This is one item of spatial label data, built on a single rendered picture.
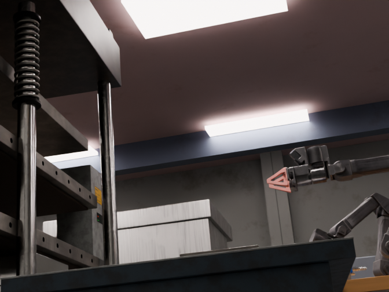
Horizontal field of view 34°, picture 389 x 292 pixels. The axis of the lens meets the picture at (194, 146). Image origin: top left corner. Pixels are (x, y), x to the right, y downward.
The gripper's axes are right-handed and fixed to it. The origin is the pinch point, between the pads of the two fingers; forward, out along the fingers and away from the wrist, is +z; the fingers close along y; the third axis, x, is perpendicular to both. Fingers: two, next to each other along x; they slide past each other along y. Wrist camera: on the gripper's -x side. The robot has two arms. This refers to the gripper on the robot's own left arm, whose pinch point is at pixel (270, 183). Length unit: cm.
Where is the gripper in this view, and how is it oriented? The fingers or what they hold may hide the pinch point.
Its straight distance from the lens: 228.7
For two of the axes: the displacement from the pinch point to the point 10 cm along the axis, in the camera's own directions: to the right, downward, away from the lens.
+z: -9.7, 1.8, 1.8
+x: 1.1, 9.3, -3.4
